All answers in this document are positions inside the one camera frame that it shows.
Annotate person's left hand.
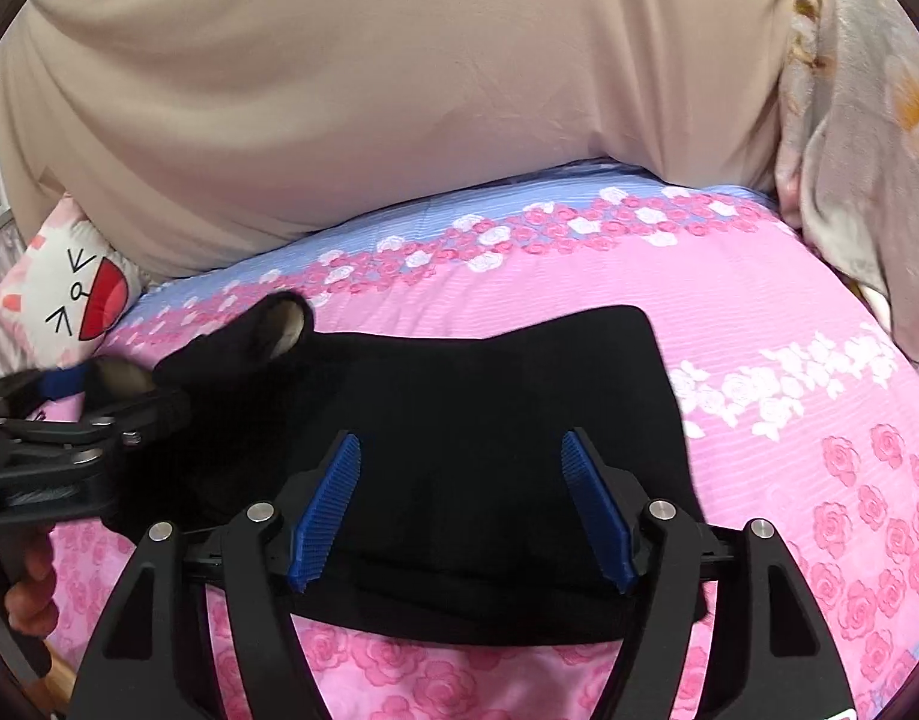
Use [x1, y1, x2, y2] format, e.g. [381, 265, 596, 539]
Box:
[5, 525, 59, 639]

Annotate grey floral blanket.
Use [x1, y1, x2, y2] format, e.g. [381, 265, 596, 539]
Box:
[775, 0, 919, 364]

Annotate white cat face pillow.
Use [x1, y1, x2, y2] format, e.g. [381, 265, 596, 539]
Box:
[0, 195, 143, 369]

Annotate pink floral bed sheet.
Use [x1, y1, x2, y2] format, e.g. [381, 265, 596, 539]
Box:
[23, 159, 919, 720]

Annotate black pants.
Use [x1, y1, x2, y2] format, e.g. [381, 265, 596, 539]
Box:
[104, 291, 700, 647]

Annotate beige headboard cushion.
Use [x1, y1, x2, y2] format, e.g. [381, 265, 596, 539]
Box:
[0, 0, 793, 278]

